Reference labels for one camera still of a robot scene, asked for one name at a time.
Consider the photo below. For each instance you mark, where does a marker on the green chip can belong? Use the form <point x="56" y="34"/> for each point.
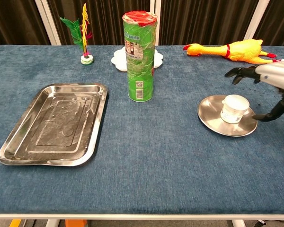
<point x="139" y="71"/>

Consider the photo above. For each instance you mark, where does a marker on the small white jar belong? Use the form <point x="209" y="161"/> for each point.
<point x="234" y="108"/>

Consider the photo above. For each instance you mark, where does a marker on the blue tablecloth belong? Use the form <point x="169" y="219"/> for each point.
<point x="156" y="153"/>

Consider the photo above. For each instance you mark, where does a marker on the white flower-shaped plate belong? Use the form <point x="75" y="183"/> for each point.
<point x="118" y="60"/>

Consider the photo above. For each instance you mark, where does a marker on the round stainless steel plate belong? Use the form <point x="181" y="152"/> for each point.
<point x="210" y="113"/>

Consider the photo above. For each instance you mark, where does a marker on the colourful feather shuttlecock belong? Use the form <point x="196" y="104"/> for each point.
<point x="86" y="60"/>

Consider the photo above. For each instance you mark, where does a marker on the rectangular stainless steel tray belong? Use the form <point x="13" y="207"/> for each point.
<point x="49" y="132"/>

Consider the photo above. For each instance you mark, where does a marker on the dark pleated curtain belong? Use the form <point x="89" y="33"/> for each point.
<point x="11" y="14"/>
<point x="109" y="21"/>
<point x="203" y="21"/>
<point x="279" y="23"/>

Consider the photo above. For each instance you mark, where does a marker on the yellow rubber chicken toy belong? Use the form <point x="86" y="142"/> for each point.
<point x="241" y="50"/>

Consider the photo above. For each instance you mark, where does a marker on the orange box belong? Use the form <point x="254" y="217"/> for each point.
<point x="75" y="223"/>

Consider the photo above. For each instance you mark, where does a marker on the white table frame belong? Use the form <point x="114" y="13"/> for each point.
<point x="142" y="216"/>

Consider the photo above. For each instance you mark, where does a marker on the white partition post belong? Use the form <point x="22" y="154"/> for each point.
<point x="256" y="16"/>
<point x="155" y="6"/>
<point x="46" y="14"/>

